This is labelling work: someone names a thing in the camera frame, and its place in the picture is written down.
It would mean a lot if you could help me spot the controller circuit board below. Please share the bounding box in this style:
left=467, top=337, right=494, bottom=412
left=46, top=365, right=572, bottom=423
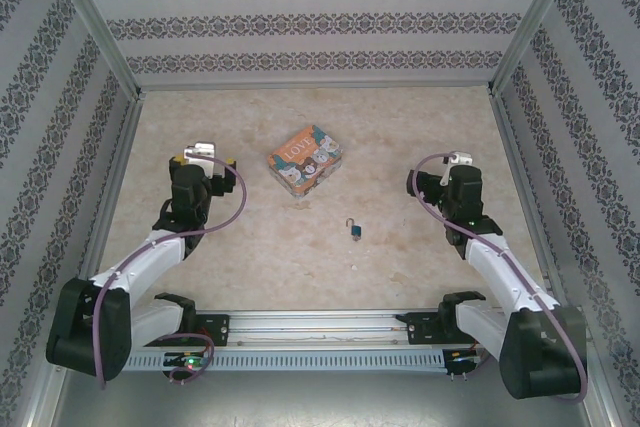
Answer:
left=447, top=349, right=484, bottom=378
left=162, top=352, right=209, bottom=371

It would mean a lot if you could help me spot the aluminium mounting rail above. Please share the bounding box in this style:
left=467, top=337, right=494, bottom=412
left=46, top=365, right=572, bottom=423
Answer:
left=124, top=310, right=506, bottom=349

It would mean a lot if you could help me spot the aluminium frame post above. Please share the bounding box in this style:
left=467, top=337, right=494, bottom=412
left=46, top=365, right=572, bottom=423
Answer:
left=39, top=0, right=144, bottom=101
left=488, top=0, right=599, bottom=96

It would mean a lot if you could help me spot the left controller circuit board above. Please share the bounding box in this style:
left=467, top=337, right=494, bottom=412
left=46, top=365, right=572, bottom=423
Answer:
left=162, top=352, right=209, bottom=371

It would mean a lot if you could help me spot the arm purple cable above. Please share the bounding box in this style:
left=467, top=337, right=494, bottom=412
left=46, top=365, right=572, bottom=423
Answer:
left=411, top=148, right=591, bottom=405
left=93, top=155, right=252, bottom=392

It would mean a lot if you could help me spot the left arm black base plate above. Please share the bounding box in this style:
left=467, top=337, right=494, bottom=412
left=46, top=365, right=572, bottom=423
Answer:
left=192, top=312, right=232, bottom=349

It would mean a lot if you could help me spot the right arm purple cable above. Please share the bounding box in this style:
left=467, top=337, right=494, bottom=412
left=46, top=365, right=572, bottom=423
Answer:
left=411, top=148, right=591, bottom=405

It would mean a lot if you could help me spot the orange LOVE tin box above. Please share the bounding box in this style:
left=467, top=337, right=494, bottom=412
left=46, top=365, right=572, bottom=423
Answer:
left=266, top=123, right=347, bottom=205

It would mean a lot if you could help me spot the slotted grey cable duct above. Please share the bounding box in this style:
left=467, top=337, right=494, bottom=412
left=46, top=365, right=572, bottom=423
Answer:
left=122, top=350, right=447, bottom=374

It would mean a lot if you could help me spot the aluminium frame crossbar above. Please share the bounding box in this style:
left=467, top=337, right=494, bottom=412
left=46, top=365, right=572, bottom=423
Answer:
left=135, top=79, right=495, bottom=92

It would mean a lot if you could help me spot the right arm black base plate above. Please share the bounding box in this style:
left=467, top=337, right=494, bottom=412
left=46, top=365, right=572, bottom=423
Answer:
left=404, top=310, right=461, bottom=347

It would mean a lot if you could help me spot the aluminium side frame rail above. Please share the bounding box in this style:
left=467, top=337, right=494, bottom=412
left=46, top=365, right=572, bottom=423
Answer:
left=487, top=89, right=571, bottom=308
left=67, top=94, right=146, bottom=298

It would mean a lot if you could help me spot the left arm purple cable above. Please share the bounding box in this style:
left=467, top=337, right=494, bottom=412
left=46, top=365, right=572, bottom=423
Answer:
left=93, top=155, right=252, bottom=392

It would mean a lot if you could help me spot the right controller circuit board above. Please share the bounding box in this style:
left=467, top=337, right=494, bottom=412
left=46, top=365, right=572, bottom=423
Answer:
left=447, top=349, right=484, bottom=378

